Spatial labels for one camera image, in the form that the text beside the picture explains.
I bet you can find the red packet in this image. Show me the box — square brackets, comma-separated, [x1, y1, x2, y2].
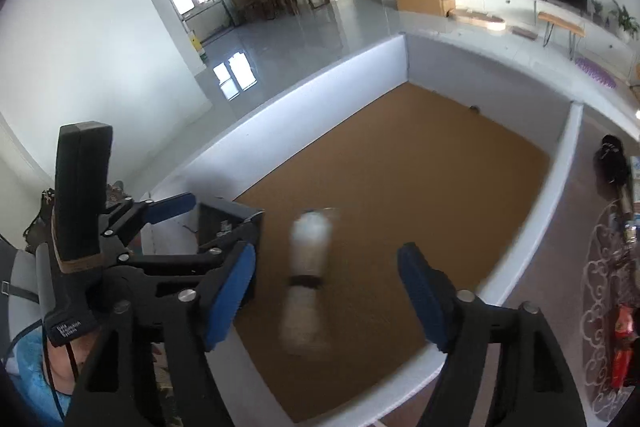
[609, 349, 634, 389]
[614, 304, 636, 349]

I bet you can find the person's left forearm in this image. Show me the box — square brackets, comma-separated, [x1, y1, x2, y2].
[46, 341, 103, 394]

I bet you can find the purple mat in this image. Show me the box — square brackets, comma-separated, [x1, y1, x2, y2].
[574, 56, 619, 91]

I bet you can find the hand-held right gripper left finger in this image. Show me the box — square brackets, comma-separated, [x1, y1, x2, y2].
[65, 241, 258, 427]

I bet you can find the person's blue clothing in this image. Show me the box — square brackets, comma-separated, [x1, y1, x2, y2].
[5, 329, 68, 425]

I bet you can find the white tube with dark band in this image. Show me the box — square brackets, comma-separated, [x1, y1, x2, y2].
[279, 207, 342, 358]

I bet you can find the large leafy potted plant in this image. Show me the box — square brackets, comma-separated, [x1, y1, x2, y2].
[608, 0, 640, 40]

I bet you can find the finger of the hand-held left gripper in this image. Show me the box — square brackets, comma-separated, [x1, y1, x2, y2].
[115, 240, 241, 279]
[101, 192, 197, 252]

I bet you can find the wooden tray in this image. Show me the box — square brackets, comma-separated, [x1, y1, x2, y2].
[449, 9, 509, 33]

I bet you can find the wooden bench with metal legs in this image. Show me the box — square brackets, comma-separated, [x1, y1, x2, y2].
[537, 11, 586, 58]

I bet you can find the brown cardboard box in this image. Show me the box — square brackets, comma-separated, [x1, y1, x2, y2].
[395, 0, 457, 18]

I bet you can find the black cloth bag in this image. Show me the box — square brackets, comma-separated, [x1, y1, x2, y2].
[594, 133, 632, 198]

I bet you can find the white board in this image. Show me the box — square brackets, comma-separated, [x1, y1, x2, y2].
[140, 33, 585, 427]

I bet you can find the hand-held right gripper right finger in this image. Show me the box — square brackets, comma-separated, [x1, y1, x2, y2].
[397, 241, 589, 427]

